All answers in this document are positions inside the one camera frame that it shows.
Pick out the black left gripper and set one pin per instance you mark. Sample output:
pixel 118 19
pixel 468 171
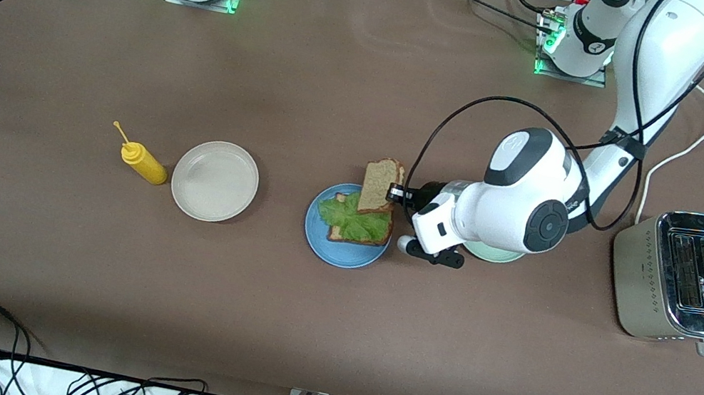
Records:
pixel 426 194

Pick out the brown bread slice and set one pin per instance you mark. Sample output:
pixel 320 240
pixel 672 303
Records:
pixel 377 184
pixel 380 240

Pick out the green lettuce leaf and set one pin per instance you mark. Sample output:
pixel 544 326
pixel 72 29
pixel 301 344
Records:
pixel 355 221

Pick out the yellow mustard squeeze bottle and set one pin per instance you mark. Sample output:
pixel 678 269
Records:
pixel 144 162

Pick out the blue plate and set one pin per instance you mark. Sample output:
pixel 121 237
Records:
pixel 342 254

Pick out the pale green plate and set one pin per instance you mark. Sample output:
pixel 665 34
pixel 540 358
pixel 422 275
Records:
pixel 494 254

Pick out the beige plate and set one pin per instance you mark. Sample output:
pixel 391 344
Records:
pixel 215 182

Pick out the beige chrome toaster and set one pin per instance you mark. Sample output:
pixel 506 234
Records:
pixel 635 276

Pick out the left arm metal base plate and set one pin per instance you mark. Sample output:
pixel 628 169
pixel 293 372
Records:
pixel 600 81

